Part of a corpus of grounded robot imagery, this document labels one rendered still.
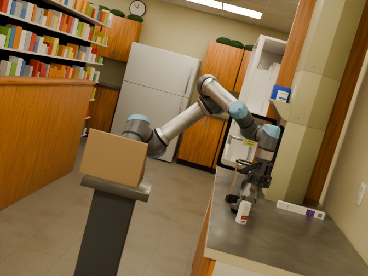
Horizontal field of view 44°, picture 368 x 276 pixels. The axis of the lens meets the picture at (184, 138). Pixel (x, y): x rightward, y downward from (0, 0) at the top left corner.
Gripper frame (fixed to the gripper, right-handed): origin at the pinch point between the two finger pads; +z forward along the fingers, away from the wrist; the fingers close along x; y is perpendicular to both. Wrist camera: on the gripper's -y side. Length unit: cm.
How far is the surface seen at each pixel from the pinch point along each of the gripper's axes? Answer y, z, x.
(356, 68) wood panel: -53, -78, 99
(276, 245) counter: 22.6, 11.0, 2.7
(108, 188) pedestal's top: -35, 13, -52
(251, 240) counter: 19.3, 11.0, -8.4
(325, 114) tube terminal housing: -40, -45, 71
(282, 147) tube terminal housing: -42, -21, 48
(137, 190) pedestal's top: -30, 11, -40
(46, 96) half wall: -267, 5, -39
